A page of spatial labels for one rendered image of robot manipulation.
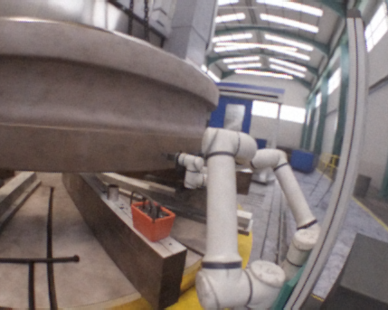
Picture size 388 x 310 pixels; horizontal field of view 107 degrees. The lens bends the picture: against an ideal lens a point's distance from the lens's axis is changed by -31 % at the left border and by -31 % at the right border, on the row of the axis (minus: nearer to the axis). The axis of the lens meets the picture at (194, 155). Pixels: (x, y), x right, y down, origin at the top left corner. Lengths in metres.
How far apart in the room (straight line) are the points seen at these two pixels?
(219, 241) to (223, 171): 0.27
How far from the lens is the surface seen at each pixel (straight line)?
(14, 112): 1.45
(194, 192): 1.99
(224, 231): 0.76
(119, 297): 1.22
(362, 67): 0.81
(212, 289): 0.74
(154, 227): 0.92
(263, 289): 0.83
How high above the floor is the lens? 1.22
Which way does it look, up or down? 8 degrees down
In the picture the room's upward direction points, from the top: 9 degrees clockwise
